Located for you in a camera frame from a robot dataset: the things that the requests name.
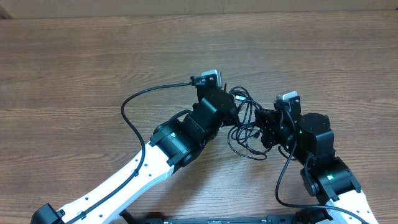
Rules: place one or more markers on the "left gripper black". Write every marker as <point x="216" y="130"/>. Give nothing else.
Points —
<point x="224" y="101"/>

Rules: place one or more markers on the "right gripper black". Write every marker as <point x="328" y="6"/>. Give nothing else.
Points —
<point x="270" y="121"/>

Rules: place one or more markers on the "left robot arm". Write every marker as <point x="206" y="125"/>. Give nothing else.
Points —
<point x="174" y="144"/>

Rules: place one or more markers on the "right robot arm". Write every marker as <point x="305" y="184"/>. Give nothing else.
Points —
<point x="309" y="140"/>

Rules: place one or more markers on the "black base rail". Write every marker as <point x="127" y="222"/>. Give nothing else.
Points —
<point x="126" y="217"/>

